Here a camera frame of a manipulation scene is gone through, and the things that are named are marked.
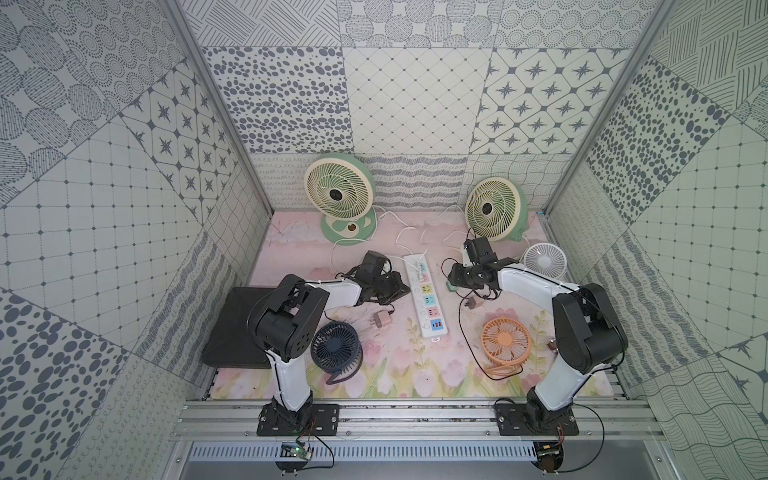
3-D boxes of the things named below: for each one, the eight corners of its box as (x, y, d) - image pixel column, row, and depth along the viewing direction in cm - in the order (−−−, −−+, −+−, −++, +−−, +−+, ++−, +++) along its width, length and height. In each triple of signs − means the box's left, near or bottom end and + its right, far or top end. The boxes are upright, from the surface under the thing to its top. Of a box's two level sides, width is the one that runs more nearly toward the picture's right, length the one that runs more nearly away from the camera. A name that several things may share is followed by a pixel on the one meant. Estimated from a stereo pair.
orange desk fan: (486, 376, 82) (495, 366, 75) (477, 330, 91) (485, 317, 84) (526, 376, 82) (539, 366, 75) (514, 330, 91) (524, 317, 84)
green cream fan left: (318, 244, 112) (295, 175, 86) (323, 223, 119) (303, 153, 94) (375, 244, 112) (369, 175, 86) (376, 223, 119) (371, 153, 94)
